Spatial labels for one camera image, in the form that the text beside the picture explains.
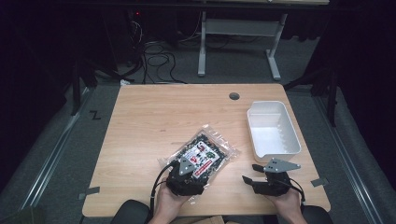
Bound white plastic bin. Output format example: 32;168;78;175
246;100;303;163

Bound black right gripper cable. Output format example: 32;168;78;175
281;177;307;207

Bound black floor cables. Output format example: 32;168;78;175
129;18;189;85

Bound black metal stand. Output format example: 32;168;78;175
282;66;340;128
68;57;98;117

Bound clear bag of black pieces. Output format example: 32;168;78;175
157;123;242;205

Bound person's knee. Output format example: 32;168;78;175
109;199;151;224
301;204;334;224

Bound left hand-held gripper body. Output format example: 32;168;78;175
165;156;208;197

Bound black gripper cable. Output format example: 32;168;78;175
281;177;307;207
149;163;174;217

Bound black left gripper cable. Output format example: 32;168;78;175
149;163;174;217

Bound person's right knee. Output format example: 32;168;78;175
301;204;334;224

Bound white desk frame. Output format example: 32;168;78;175
197;10;290;81

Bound brown cardboard piece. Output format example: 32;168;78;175
171;215;239;224

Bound person's right hand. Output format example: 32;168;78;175
270;188;303;218

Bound person's left knee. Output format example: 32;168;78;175
109;199;151;224

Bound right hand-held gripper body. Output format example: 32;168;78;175
251;157;302;197

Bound metal floor rail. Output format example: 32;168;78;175
312;94;384;224
18;86;94;213

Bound grey tape strip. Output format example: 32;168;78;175
310;176;330;188
77;186;101;201

